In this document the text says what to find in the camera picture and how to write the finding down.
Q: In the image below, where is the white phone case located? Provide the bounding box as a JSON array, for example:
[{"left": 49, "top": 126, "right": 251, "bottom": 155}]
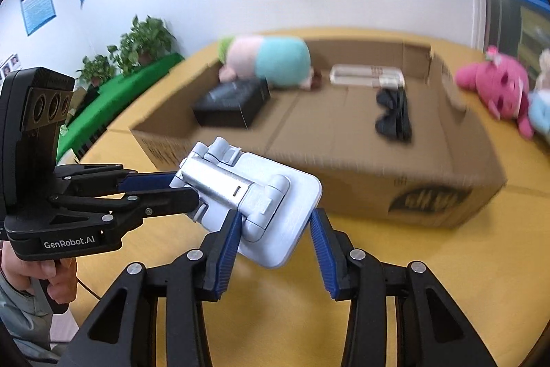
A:
[{"left": 329, "top": 64, "right": 406, "bottom": 89}]

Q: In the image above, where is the green cloth side table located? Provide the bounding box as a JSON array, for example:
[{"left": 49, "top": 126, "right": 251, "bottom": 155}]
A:
[{"left": 56, "top": 53, "right": 184, "bottom": 161}]

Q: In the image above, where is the pink bear plush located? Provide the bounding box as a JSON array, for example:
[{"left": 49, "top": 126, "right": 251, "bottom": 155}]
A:
[{"left": 454, "top": 46, "right": 534, "bottom": 140}]

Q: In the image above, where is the black rectangular box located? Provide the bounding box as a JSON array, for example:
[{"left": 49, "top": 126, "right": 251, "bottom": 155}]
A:
[{"left": 192, "top": 79, "right": 270, "bottom": 129}]

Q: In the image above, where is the person left hand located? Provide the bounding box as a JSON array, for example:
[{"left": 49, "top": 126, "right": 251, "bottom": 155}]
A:
[{"left": 1, "top": 241, "right": 77, "bottom": 305}]

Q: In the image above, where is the pink teal plush toy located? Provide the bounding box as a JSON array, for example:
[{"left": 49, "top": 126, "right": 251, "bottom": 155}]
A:
[{"left": 218, "top": 34, "right": 322, "bottom": 90}]

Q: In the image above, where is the blue white plush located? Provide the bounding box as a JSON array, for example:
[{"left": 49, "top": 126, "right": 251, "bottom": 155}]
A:
[{"left": 529, "top": 88, "right": 550, "bottom": 141}]

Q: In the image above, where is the beige bunny plush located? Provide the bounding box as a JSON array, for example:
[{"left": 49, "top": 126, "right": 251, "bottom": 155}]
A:
[{"left": 535, "top": 48, "right": 550, "bottom": 90}]

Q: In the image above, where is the potted green plant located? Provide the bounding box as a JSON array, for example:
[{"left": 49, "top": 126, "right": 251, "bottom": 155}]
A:
[{"left": 107, "top": 15, "right": 175, "bottom": 75}]

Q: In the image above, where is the black strap object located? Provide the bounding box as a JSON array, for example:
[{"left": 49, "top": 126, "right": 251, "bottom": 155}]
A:
[{"left": 375, "top": 87, "right": 412, "bottom": 143}]

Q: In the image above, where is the blue framed wall poster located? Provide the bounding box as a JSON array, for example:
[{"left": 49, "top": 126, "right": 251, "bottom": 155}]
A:
[{"left": 20, "top": 0, "right": 56, "bottom": 35}]

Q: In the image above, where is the white folding phone stand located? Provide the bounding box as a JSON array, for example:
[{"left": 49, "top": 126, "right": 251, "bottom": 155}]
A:
[{"left": 170, "top": 137, "right": 322, "bottom": 268}]

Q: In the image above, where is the brown cardboard box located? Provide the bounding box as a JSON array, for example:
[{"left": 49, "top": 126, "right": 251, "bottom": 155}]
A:
[{"left": 132, "top": 36, "right": 506, "bottom": 227}]

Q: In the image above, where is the grey sleeve forearm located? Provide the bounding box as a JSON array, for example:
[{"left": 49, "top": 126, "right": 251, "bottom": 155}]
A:
[{"left": 1, "top": 273, "right": 60, "bottom": 363}]

